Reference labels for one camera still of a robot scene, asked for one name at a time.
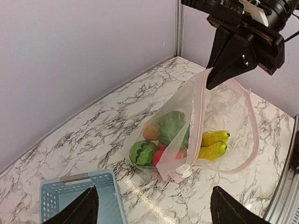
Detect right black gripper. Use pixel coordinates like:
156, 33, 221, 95
181, 0, 285, 90

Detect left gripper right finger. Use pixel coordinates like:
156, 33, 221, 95
210, 186, 269, 224

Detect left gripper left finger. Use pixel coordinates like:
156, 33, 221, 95
48, 186, 99, 224

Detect grey perforated plastic basket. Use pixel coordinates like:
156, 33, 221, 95
39, 169, 128, 224

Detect yellow banana bunch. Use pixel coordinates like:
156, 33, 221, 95
198, 131, 230, 162

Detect red apple toy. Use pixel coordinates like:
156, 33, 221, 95
153, 142, 187, 168

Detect green watermelon ball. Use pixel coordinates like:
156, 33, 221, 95
129, 140, 158, 167

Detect clear zip top bag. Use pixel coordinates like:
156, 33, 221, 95
126, 69, 259, 181

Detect green bell pepper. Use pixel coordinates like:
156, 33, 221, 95
157, 111, 186, 146

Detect orange toy fruit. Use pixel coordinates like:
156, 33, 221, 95
143, 123, 160, 141

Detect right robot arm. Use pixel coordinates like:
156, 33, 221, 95
181, 0, 299, 90

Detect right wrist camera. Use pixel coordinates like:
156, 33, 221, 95
239, 0, 269, 27

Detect right aluminium frame post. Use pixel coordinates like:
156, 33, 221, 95
174, 0, 185, 56

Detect front aluminium frame rail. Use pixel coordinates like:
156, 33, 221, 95
264, 115, 299, 224

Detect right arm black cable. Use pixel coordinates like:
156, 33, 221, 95
284, 11, 299, 42

